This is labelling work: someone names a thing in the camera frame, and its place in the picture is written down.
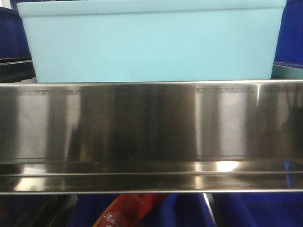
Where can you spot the red printed package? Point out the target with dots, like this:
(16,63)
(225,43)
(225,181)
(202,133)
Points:
(128,209)

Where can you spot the dark blue bin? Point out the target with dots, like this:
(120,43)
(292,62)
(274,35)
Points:
(290,41)
(13,41)
(281,209)
(177,210)

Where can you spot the stainless steel shelf rail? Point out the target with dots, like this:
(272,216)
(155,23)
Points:
(224,136)

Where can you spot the light blue plastic bin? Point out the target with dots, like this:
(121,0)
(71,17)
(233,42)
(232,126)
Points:
(152,40)

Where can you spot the dark blue lower right bin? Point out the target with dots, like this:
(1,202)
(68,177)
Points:
(281,209)

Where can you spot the dark blue bin left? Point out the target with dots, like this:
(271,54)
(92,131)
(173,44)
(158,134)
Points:
(13,41)

